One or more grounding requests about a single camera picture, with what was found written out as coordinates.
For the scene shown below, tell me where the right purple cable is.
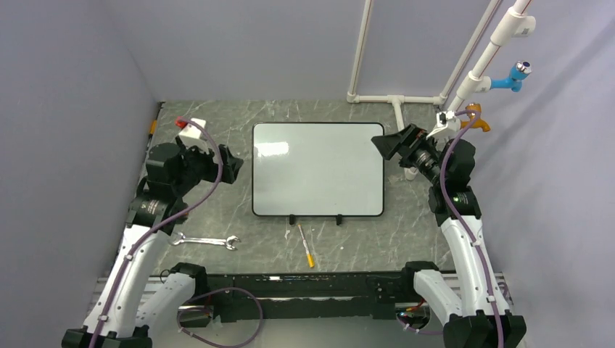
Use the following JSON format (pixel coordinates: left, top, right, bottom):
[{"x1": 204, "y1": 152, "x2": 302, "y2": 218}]
[{"x1": 396, "y1": 107, "x2": 511, "y2": 348}]

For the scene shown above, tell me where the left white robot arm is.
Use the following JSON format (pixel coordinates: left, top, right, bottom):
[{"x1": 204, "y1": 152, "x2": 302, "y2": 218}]
[{"x1": 61, "y1": 139, "x2": 244, "y2": 347}]

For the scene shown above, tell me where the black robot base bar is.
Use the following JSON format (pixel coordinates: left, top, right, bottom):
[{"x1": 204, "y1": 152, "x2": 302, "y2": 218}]
[{"x1": 180, "y1": 270, "x2": 421, "y2": 327}]

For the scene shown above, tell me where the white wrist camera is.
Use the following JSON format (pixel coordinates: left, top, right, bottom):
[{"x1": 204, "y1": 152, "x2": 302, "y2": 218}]
[
  {"x1": 175, "y1": 117, "x2": 207, "y2": 152},
  {"x1": 426, "y1": 111, "x2": 462, "y2": 140}
]

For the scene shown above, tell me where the white whiteboard black frame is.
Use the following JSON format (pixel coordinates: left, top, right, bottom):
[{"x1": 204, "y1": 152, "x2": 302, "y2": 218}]
[{"x1": 252, "y1": 122, "x2": 384, "y2": 217}]

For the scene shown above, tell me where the silver open-end wrench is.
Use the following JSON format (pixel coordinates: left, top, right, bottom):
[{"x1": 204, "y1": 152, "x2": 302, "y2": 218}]
[{"x1": 168, "y1": 233, "x2": 241, "y2": 251}]

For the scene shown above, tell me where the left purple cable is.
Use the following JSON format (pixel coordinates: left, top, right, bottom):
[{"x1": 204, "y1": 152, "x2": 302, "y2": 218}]
[{"x1": 88, "y1": 117, "x2": 264, "y2": 348}]

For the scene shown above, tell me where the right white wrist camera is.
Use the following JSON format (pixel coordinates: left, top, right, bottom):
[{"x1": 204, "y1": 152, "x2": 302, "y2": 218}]
[{"x1": 426, "y1": 111, "x2": 462, "y2": 140}]

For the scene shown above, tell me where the orange brass faucet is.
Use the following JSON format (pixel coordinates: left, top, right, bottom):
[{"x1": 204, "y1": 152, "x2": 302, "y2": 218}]
[{"x1": 461, "y1": 103, "x2": 491, "y2": 133}]

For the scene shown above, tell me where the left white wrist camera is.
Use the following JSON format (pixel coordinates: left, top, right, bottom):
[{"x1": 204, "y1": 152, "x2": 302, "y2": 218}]
[{"x1": 175, "y1": 117, "x2": 207, "y2": 152}]

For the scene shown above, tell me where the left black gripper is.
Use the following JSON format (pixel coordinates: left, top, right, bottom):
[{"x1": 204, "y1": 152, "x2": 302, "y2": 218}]
[{"x1": 173, "y1": 135, "x2": 243, "y2": 196}]

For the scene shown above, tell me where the orange-tipped tool at edge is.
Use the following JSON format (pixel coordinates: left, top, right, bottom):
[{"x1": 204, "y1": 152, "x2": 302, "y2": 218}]
[{"x1": 147, "y1": 101, "x2": 164, "y2": 147}]

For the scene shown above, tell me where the white pvc pipe frame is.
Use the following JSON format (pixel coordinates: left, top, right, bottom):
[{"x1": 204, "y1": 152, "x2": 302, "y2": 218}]
[{"x1": 347, "y1": 0, "x2": 537, "y2": 181}]

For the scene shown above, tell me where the purple cable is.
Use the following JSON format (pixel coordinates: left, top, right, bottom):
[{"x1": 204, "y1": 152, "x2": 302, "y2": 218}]
[
  {"x1": 396, "y1": 107, "x2": 511, "y2": 348},
  {"x1": 88, "y1": 117, "x2": 264, "y2": 348}
]

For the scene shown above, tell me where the yellow marker cap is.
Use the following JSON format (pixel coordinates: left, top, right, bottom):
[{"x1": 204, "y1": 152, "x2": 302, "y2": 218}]
[{"x1": 306, "y1": 254, "x2": 315, "y2": 268}]

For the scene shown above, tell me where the white marker pen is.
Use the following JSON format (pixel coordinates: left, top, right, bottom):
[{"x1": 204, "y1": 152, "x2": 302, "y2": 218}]
[{"x1": 297, "y1": 224, "x2": 312, "y2": 254}]

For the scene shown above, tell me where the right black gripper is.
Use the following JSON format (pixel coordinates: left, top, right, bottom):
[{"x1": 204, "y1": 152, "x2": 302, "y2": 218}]
[{"x1": 372, "y1": 123, "x2": 446, "y2": 186}]

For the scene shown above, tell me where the blue faucet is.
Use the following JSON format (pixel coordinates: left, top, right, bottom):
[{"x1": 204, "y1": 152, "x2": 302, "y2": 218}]
[{"x1": 490, "y1": 61, "x2": 532, "y2": 93}]

